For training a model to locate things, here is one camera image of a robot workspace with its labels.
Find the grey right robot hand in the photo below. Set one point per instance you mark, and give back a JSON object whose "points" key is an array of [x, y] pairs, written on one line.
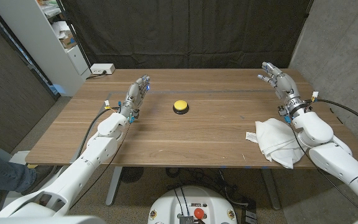
{"points": [[286, 85]]}

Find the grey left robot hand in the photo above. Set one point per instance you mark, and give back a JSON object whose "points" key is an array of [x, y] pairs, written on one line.
{"points": [[134, 95]]}

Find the white cloth napkin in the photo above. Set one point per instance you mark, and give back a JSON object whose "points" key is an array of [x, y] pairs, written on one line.
{"points": [[275, 140]]}

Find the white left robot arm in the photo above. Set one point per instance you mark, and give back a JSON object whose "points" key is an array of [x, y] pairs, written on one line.
{"points": [[79, 169]]}

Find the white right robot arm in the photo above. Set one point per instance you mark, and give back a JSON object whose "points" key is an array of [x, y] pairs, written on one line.
{"points": [[331, 155]]}

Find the yellow push button black base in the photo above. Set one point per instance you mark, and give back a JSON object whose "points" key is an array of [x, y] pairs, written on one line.
{"points": [[181, 105]]}

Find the red emergency stop button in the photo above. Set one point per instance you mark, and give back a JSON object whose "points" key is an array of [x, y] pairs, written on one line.
{"points": [[199, 213]]}

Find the white power strip box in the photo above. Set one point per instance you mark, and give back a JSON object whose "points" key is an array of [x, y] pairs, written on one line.
{"points": [[102, 68]]}

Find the black round floor fan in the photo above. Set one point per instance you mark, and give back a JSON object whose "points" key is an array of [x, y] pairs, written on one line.
{"points": [[131, 174]]}

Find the black curtain backdrop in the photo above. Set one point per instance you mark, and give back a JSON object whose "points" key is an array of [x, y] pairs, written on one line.
{"points": [[182, 31]]}

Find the cardboard box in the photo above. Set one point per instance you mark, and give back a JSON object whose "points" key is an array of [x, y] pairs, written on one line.
{"points": [[68, 40]]}

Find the grey metal table leg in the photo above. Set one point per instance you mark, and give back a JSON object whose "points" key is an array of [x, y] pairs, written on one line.
{"points": [[270, 189], [113, 186]]}

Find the white shelf cabinet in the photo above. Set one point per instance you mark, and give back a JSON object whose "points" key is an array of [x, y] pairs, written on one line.
{"points": [[36, 40]]}

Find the white robot torso base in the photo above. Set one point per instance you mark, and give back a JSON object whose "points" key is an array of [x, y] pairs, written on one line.
{"points": [[169, 205]]}

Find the dark wooden door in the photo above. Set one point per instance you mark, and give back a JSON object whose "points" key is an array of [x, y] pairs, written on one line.
{"points": [[8, 102]]}

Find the black power brick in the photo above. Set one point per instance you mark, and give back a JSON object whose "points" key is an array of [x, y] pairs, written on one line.
{"points": [[249, 216]]}

